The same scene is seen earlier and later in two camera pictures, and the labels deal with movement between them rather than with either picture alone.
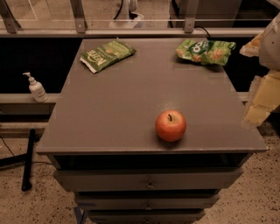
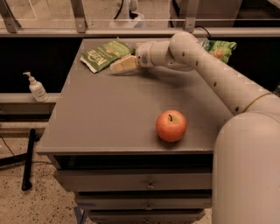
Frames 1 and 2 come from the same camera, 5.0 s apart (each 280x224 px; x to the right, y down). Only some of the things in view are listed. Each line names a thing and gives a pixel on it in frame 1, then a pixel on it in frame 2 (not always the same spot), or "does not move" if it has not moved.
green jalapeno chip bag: x=105 y=55 does not move
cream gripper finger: x=264 y=96 -> x=143 y=58
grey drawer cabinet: x=101 y=137 does not move
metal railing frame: x=10 y=26 does not move
